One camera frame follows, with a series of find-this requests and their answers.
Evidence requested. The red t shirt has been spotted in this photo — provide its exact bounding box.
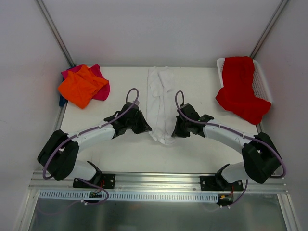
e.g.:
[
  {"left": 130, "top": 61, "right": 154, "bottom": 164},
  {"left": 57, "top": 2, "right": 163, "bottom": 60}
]
[{"left": 216, "top": 56, "right": 271, "bottom": 125}]

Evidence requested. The right aluminium corner post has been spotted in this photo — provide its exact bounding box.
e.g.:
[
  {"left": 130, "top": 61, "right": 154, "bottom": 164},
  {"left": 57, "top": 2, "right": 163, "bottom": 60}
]
[{"left": 250, "top": 0, "right": 290, "bottom": 59}]

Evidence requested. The blue t shirt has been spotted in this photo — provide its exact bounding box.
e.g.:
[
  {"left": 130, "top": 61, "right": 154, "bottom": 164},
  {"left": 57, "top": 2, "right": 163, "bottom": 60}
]
[{"left": 59, "top": 95, "right": 67, "bottom": 107}]

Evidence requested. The white slotted cable duct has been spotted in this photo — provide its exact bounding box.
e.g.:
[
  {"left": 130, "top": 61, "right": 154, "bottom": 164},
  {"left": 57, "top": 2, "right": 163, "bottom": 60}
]
[{"left": 39, "top": 190, "right": 218, "bottom": 203}]

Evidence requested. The aluminium mounting rail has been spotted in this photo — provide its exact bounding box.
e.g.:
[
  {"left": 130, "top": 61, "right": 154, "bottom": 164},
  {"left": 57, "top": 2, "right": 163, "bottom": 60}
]
[{"left": 29, "top": 170, "right": 289, "bottom": 194}]

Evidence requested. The left aluminium corner post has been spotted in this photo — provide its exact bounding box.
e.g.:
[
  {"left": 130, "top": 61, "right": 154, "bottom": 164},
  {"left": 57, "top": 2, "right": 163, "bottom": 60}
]
[{"left": 35, "top": 0, "right": 75, "bottom": 67}]

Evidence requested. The white plastic basket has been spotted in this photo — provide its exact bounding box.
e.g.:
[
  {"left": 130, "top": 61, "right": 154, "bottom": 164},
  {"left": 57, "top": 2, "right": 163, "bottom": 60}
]
[{"left": 216, "top": 58, "right": 273, "bottom": 103}]

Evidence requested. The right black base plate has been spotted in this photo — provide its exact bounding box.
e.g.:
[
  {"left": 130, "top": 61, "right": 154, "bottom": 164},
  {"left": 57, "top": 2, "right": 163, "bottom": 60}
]
[{"left": 200, "top": 175, "right": 244, "bottom": 192}]

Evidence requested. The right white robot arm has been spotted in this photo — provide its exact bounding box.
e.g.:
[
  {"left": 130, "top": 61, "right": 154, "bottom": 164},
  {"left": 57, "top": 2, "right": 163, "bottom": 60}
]
[{"left": 172, "top": 103, "right": 282, "bottom": 191}]

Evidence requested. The aluminium corner post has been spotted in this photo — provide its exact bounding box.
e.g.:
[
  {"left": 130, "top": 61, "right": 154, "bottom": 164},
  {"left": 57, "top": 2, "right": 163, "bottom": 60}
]
[
  {"left": 35, "top": 0, "right": 75, "bottom": 67},
  {"left": 250, "top": 0, "right": 290, "bottom": 59}
]

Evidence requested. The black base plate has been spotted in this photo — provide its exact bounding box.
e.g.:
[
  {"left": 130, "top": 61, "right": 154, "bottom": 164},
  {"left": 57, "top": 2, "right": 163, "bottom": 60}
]
[
  {"left": 200, "top": 175, "right": 244, "bottom": 192},
  {"left": 73, "top": 172, "right": 116, "bottom": 189}
]

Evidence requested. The white t shirt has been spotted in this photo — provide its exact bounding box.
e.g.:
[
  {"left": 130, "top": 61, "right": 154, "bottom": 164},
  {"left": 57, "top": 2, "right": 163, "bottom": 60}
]
[{"left": 146, "top": 67, "right": 176, "bottom": 145}]

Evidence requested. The orange t shirt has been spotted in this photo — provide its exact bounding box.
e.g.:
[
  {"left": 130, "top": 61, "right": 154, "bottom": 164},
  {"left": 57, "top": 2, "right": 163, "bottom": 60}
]
[{"left": 58, "top": 64, "right": 107, "bottom": 109}]

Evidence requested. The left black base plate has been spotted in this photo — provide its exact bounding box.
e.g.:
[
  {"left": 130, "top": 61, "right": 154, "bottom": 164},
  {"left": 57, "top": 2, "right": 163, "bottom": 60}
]
[{"left": 73, "top": 172, "right": 116, "bottom": 189}]

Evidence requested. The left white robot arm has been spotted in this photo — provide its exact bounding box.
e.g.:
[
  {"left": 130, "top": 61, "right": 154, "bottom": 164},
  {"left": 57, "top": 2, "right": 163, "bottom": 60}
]
[{"left": 37, "top": 103, "right": 152, "bottom": 188}]

